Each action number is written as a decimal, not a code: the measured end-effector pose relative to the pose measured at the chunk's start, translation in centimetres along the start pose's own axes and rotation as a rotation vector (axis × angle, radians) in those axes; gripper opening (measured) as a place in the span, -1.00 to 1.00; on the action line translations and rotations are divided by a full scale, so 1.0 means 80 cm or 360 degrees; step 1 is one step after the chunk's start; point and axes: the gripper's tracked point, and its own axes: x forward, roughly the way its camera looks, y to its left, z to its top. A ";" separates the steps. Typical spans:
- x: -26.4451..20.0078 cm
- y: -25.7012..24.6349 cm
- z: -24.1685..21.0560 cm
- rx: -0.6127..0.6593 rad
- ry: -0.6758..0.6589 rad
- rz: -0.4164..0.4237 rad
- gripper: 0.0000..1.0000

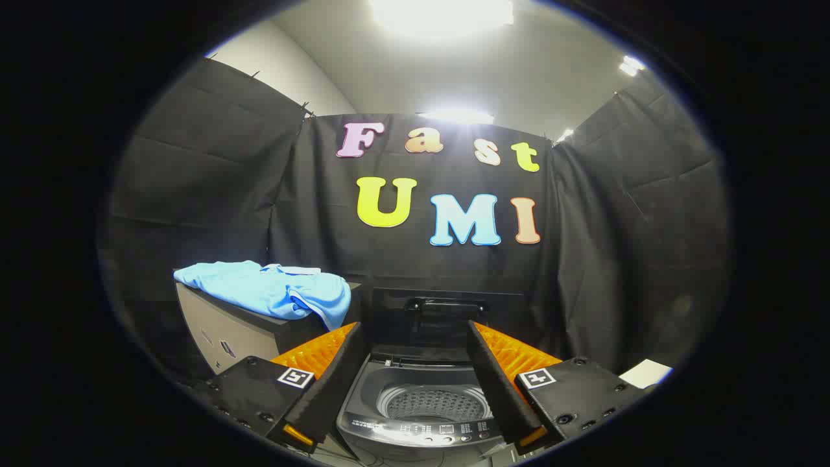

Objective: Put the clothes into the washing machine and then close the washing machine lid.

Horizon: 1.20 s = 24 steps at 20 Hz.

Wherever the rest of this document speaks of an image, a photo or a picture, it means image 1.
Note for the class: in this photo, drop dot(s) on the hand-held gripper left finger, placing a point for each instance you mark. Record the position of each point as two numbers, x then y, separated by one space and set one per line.
337 376

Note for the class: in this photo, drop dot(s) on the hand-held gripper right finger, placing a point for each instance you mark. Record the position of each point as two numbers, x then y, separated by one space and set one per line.
496 379

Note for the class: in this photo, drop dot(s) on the black washing machine lid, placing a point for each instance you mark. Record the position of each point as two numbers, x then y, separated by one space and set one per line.
441 334

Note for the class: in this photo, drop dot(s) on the grey washing machine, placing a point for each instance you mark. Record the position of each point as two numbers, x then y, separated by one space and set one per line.
421 431

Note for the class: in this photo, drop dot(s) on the light blue polo shirt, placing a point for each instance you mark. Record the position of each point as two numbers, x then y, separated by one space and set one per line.
272 292

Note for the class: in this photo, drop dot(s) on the grey cabinet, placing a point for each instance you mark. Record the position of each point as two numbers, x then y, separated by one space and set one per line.
246 334

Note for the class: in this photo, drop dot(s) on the white flat board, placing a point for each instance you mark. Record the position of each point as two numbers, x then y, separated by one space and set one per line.
645 374

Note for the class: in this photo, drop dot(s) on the black backdrop cloth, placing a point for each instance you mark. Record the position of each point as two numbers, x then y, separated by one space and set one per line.
311 214

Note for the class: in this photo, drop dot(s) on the small ceiling light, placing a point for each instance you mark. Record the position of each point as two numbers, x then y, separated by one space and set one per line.
630 65

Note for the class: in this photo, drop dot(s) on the large ceiling light panel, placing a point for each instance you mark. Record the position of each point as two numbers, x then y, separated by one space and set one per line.
441 13

